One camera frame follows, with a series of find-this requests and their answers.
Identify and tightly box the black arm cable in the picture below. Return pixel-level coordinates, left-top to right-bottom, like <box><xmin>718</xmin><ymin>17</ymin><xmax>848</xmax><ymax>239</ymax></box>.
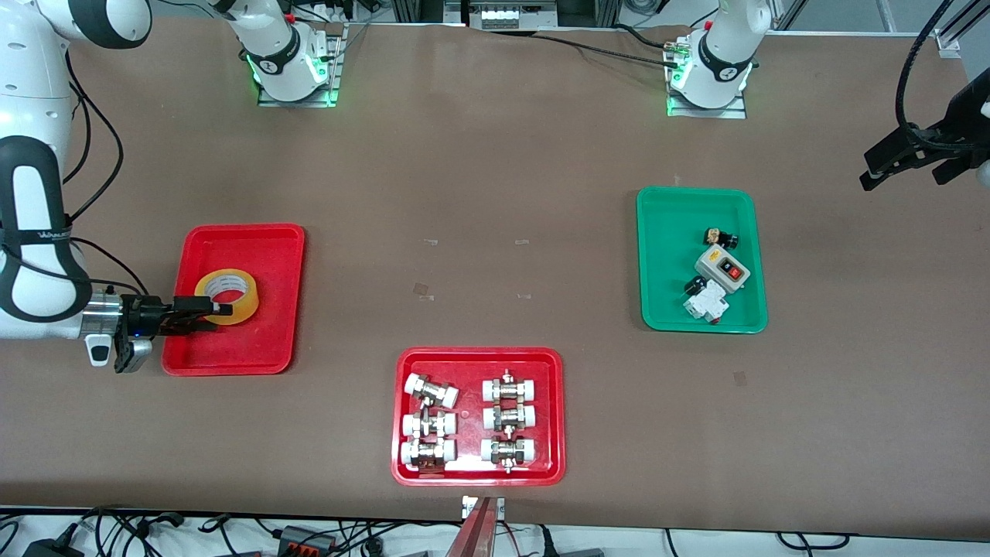
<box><xmin>62</xmin><ymin>50</ymin><xmax>148</xmax><ymax>296</ymax></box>
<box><xmin>894</xmin><ymin>0</ymin><xmax>956</xmax><ymax>134</ymax></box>

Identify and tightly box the grey terminal box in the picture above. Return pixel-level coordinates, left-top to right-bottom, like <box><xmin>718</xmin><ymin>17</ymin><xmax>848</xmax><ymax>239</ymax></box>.
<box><xmin>466</xmin><ymin>0</ymin><xmax>559</xmax><ymax>32</ymax></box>

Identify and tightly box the white capped metal pipe fitting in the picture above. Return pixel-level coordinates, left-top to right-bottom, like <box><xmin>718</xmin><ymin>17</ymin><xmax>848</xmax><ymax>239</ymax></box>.
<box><xmin>401</xmin><ymin>439</ymin><xmax>457</xmax><ymax>471</ymax></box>
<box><xmin>482</xmin><ymin>404</ymin><xmax>537</xmax><ymax>432</ymax></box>
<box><xmin>480</xmin><ymin>437</ymin><xmax>537</xmax><ymax>473</ymax></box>
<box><xmin>482</xmin><ymin>370</ymin><xmax>538</xmax><ymax>402</ymax></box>
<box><xmin>402</xmin><ymin>410</ymin><xmax>457</xmax><ymax>439</ymax></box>
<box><xmin>405</xmin><ymin>374</ymin><xmax>459</xmax><ymax>408</ymax></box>

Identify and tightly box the grey on-off switch box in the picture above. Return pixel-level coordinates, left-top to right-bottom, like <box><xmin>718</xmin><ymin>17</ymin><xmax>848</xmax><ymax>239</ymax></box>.
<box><xmin>694</xmin><ymin>246</ymin><xmax>753</xmax><ymax>293</ymax></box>

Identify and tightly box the black orange power brick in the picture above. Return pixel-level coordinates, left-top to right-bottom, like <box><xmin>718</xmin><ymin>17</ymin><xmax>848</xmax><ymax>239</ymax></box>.
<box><xmin>277</xmin><ymin>525</ymin><xmax>341</xmax><ymax>556</ymax></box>

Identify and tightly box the red aluminium rail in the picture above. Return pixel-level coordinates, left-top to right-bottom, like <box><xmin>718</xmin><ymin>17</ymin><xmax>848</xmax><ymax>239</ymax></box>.
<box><xmin>445</xmin><ymin>497</ymin><xmax>497</xmax><ymax>557</ymax></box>

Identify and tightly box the aluminium frame post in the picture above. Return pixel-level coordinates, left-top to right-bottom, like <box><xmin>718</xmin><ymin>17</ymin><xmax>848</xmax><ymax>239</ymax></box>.
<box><xmin>391</xmin><ymin>0</ymin><xmax>446</xmax><ymax>22</ymax></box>
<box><xmin>557</xmin><ymin>0</ymin><xmax>620</xmax><ymax>28</ymax></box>

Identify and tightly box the yellow tape roll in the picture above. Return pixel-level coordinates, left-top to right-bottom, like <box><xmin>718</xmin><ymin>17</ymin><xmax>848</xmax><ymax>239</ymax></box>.
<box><xmin>194</xmin><ymin>268</ymin><xmax>261</xmax><ymax>326</ymax></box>

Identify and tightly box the black floor cable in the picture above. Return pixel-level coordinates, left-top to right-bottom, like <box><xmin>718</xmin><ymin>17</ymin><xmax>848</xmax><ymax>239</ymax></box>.
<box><xmin>776</xmin><ymin>531</ymin><xmax>852</xmax><ymax>552</ymax></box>

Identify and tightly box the white circuit breaker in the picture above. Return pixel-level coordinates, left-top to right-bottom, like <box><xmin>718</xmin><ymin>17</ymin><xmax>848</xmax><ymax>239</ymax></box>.
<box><xmin>682</xmin><ymin>280</ymin><xmax>730</xmax><ymax>324</ymax></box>

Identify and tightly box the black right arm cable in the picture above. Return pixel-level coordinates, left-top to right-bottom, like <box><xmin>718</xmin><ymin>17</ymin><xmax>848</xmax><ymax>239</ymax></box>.
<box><xmin>62</xmin><ymin>50</ymin><xmax>148</xmax><ymax>296</ymax></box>

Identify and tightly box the black table cable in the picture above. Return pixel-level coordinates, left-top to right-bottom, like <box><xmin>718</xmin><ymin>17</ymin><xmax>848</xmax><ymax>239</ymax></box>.
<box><xmin>615</xmin><ymin>23</ymin><xmax>681</xmax><ymax>49</ymax></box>
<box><xmin>538</xmin><ymin>32</ymin><xmax>678</xmax><ymax>67</ymax></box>

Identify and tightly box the black plug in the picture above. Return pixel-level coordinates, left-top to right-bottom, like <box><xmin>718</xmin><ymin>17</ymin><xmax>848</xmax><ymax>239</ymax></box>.
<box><xmin>534</xmin><ymin>526</ymin><xmax>606</xmax><ymax>557</ymax></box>

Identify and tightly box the green plastic tray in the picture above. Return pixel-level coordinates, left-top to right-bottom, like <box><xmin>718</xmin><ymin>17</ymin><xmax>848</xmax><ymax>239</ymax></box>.
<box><xmin>637</xmin><ymin>186</ymin><xmax>769</xmax><ymax>335</ymax></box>

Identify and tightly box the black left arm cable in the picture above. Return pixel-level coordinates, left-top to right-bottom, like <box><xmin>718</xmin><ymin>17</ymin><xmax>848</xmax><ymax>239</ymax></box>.
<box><xmin>894</xmin><ymin>0</ymin><xmax>956</xmax><ymax>134</ymax></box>

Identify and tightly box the small silver bracket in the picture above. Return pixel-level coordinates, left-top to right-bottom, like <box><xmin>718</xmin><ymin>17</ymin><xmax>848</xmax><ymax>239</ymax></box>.
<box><xmin>462</xmin><ymin>495</ymin><xmax>506</xmax><ymax>521</ymax></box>

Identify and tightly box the black power adapter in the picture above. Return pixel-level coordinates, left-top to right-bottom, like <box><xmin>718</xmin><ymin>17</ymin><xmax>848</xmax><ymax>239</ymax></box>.
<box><xmin>22</xmin><ymin>534</ymin><xmax>84</xmax><ymax>557</ymax></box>

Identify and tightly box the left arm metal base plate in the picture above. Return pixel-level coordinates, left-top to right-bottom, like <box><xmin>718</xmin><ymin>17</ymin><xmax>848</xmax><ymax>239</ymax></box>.
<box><xmin>667</xmin><ymin>35</ymin><xmax>748</xmax><ymax>119</ymax></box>

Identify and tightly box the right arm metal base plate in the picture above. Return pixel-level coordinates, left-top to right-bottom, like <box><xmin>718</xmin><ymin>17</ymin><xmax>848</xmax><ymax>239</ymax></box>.
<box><xmin>258</xmin><ymin>23</ymin><xmax>343</xmax><ymax>108</ymax></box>

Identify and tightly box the red plastic tray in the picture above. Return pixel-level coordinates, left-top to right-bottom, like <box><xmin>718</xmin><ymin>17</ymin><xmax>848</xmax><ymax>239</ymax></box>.
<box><xmin>161</xmin><ymin>223</ymin><xmax>306</xmax><ymax>378</ymax></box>
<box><xmin>391</xmin><ymin>347</ymin><xmax>567</xmax><ymax>488</ymax></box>

